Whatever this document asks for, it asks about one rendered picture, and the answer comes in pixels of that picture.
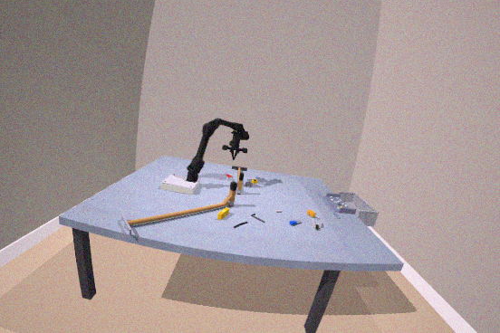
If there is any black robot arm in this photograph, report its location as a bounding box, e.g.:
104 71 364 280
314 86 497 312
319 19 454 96
186 118 249 183

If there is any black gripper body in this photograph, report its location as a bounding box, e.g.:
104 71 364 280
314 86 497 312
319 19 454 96
222 140 247 153

